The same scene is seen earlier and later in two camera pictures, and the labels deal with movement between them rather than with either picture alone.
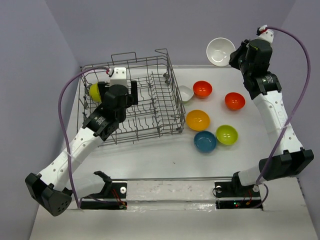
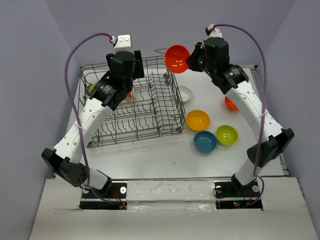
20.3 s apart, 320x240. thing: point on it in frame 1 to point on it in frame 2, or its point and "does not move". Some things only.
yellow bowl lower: (198, 120) does not move
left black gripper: (132, 99) to (139, 71)
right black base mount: (235, 189) does not move
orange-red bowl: (202, 89) to (175, 58)
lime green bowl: (226, 134) does not move
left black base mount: (118, 190) does not move
